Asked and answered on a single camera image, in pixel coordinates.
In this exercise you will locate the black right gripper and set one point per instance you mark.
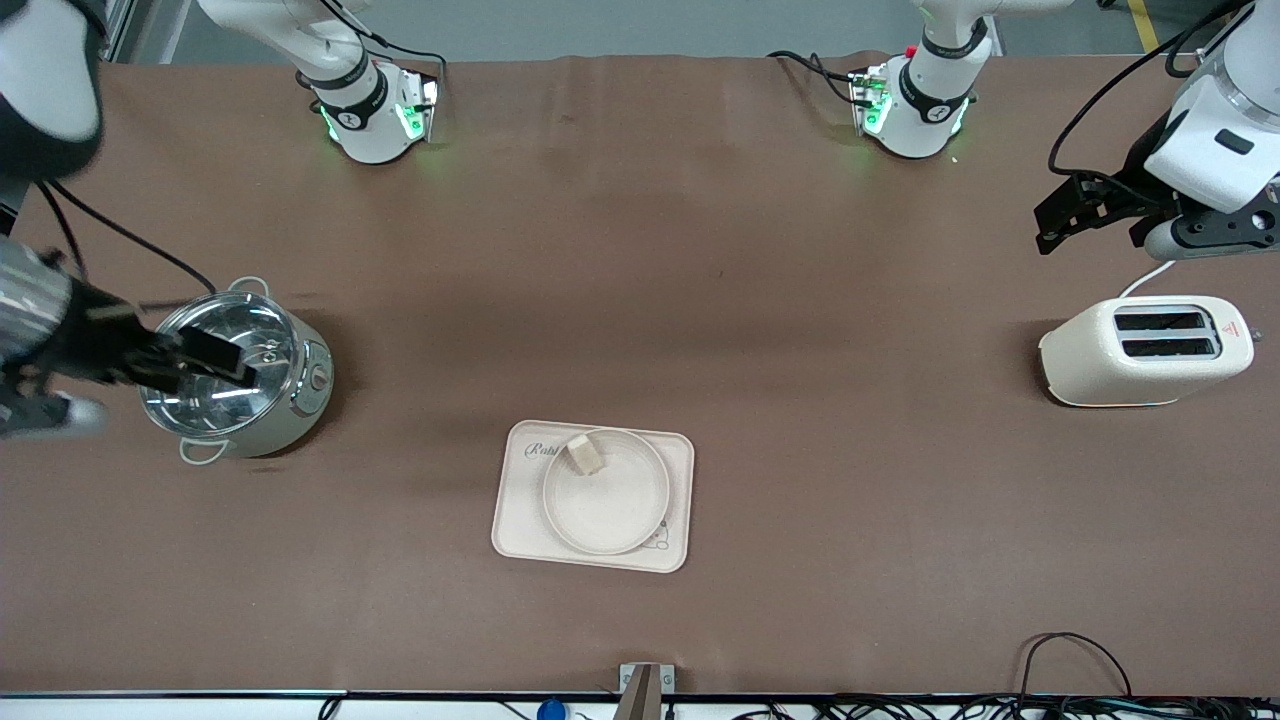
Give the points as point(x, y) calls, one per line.
point(88, 345)

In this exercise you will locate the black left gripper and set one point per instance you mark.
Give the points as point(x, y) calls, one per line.
point(1132, 186)

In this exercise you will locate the small white bun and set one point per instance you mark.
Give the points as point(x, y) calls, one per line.
point(586, 455)

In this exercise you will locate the round cream plate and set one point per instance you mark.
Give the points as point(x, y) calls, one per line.
point(610, 505)

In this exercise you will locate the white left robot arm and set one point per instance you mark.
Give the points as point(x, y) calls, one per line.
point(925, 110)

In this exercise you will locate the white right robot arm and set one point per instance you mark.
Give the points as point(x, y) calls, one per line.
point(362, 130)

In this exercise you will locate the cream rabbit print tray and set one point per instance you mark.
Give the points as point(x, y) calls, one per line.
point(515, 520)

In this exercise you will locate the glass pot lid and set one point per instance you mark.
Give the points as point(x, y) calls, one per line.
point(270, 330)

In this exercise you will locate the pale green electric pot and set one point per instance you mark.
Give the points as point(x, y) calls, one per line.
point(312, 400)

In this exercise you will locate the cream two-slot toaster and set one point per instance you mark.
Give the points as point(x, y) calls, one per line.
point(1100, 360)

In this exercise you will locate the brown table mat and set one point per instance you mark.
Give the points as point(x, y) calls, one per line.
point(800, 280)

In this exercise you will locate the small blue round object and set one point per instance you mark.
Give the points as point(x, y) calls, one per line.
point(551, 711)

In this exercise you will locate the aluminium frame profile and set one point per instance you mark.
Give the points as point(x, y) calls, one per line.
point(1215, 40)
point(118, 40)

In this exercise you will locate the grey metal camera bracket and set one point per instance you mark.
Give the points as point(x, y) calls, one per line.
point(645, 690)

